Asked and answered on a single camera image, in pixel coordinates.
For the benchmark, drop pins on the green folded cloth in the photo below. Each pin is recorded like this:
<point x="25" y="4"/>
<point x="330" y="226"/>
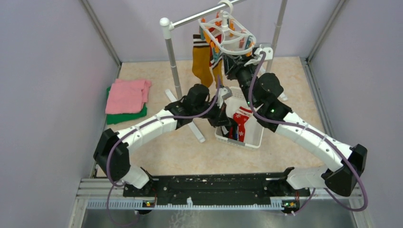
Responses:
<point x="119" y="118"/>

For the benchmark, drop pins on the white round clip hanger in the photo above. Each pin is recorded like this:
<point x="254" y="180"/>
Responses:
<point x="225" y="35"/>

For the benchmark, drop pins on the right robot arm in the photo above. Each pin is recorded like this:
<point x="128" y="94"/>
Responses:
<point x="343" y="164"/>

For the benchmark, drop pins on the red snowflake sock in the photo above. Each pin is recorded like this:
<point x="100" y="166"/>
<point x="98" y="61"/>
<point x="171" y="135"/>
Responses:
<point x="243" y="117"/>

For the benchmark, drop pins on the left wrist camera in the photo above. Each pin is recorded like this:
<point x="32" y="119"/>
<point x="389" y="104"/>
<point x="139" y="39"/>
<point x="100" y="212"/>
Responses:
<point x="224" y="93"/>

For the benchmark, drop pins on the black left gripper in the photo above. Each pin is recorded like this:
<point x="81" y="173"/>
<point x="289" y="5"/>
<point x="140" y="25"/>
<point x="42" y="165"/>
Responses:
<point x="220" y="118"/>

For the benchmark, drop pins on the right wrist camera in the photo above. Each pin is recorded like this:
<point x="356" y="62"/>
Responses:
<point x="261" y="54"/>

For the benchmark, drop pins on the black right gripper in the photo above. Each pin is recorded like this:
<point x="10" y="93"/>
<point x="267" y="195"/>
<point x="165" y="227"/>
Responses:
<point x="234" y="65"/>

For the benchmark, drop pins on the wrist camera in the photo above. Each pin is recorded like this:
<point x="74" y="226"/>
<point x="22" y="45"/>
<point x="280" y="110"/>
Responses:
<point x="261" y="54"/>
<point x="224" y="93"/>

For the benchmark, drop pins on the mustard yellow striped sock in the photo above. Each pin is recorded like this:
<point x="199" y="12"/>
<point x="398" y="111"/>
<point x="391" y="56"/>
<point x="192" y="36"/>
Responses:
<point x="201" y="60"/>

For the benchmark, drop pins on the pink folded cloth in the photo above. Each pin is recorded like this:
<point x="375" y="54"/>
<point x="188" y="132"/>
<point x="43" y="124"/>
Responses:
<point x="127" y="96"/>

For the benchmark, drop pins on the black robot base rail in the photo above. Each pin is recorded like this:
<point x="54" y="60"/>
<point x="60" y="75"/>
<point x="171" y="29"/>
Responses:
<point x="246" y="189"/>

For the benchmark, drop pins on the black sock with grey pattern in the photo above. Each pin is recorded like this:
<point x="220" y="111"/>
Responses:
<point x="231" y="132"/>

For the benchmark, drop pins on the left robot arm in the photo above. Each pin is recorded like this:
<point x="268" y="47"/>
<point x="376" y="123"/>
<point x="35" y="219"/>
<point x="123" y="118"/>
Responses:
<point x="112" y="153"/>

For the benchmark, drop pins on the white perforated plastic basket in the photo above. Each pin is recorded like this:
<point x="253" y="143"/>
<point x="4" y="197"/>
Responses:
<point x="233" y="103"/>

